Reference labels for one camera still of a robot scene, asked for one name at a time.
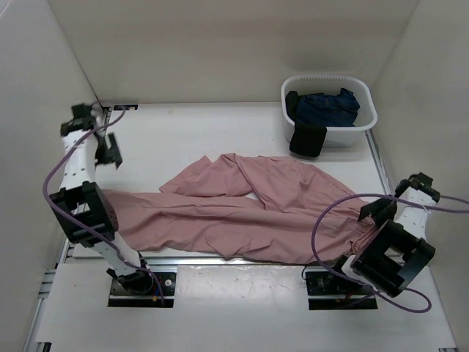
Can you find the pink trousers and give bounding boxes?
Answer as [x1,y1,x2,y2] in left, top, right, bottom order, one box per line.
[106,154,377,265]

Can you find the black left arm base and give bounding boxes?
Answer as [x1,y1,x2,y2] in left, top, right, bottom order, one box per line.
[106,268,177,308]

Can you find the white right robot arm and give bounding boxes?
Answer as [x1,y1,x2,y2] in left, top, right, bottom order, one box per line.
[329,172,440,298]

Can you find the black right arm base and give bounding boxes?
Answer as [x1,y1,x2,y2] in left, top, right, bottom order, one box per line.
[301,268,378,311]

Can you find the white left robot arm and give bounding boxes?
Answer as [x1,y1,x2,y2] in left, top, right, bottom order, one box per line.
[48,115,154,294]

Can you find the black trousers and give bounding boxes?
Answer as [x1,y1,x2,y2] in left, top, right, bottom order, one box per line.
[285,91,327,158]

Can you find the dark blue trousers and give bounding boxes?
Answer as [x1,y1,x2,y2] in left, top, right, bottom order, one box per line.
[297,88,361,128]

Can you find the white plastic basket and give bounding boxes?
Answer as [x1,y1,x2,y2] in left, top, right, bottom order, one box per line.
[281,74,378,148]

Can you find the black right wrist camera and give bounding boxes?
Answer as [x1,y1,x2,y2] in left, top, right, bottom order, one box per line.
[408,172,433,192]

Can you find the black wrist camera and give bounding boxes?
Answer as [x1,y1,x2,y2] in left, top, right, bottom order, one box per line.
[71,103,95,120]
[408,172,433,192]

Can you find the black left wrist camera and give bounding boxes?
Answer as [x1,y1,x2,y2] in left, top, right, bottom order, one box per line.
[71,103,95,120]

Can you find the aluminium right rail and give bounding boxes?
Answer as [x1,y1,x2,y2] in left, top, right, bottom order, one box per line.
[365,130,393,194]

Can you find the aluminium rail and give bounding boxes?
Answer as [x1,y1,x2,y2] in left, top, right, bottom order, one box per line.
[56,106,112,263]
[365,130,393,194]
[144,255,341,268]

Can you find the aluminium left rail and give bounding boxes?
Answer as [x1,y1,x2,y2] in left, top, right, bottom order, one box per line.
[56,106,112,263]

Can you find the aluminium front rail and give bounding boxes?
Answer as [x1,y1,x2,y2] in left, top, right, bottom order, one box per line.
[144,255,341,268]

